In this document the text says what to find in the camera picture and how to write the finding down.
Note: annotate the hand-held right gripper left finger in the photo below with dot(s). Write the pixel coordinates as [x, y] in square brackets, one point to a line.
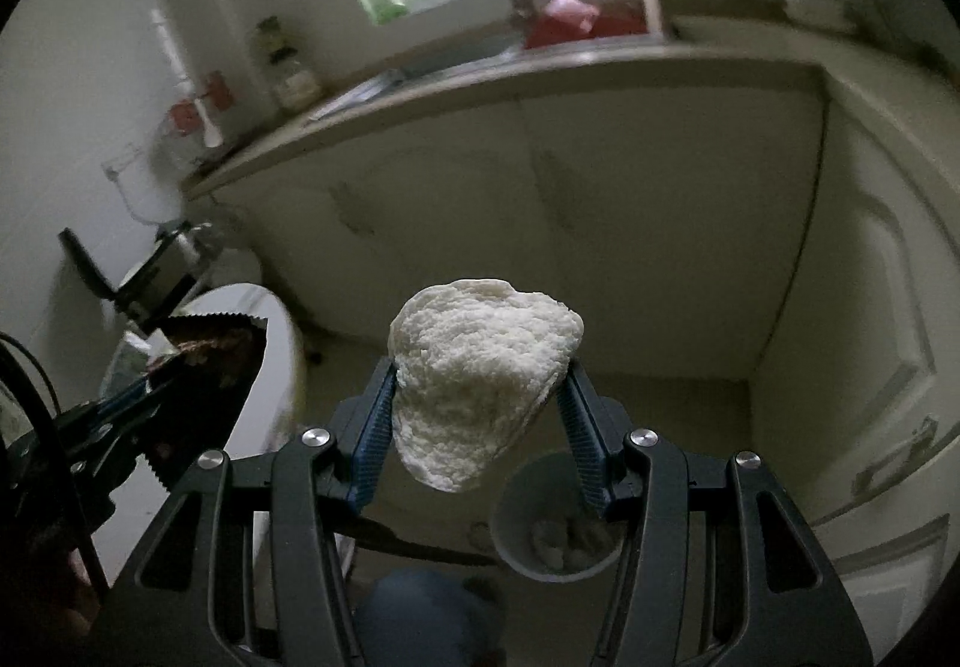
[375, 438]

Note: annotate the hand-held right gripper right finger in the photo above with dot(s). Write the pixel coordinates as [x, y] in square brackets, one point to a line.
[581, 442]

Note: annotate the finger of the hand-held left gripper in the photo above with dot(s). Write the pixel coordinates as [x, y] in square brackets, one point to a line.
[112, 461]
[105, 406]

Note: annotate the printed snack wrapper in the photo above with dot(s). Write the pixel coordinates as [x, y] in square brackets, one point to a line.
[210, 367]

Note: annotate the grey drink carton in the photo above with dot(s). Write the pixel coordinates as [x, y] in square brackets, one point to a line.
[127, 359]

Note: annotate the white crumpled tissue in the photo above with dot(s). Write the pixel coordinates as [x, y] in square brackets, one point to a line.
[551, 541]

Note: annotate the round white marble table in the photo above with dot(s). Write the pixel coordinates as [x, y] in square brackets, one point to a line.
[277, 374]

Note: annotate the dark table base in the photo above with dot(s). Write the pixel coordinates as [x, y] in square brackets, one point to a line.
[420, 551]

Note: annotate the person's blue trouser leg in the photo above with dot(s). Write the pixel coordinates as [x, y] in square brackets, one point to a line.
[427, 626]

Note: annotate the cream kitchen cabinet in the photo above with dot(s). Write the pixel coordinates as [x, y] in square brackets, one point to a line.
[637, 224]

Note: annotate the white rice spoon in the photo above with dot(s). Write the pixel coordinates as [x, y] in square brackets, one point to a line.
[212, 134]

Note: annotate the red cup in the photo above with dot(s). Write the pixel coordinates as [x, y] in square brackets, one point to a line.
[185, 117]

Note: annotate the steel sink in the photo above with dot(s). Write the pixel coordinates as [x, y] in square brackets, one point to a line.
[420, 74]

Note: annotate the glass jar with yellow lid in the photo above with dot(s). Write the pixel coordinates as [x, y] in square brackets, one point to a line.
[289, 78]

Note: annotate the beige kitchen countertop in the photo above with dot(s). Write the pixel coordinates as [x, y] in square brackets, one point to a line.
[600, 70]

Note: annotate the red basin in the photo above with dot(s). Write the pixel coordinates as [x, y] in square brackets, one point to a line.
[570, 18]

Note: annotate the wall power outlet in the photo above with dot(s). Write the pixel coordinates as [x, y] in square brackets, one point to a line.
[120, 160]

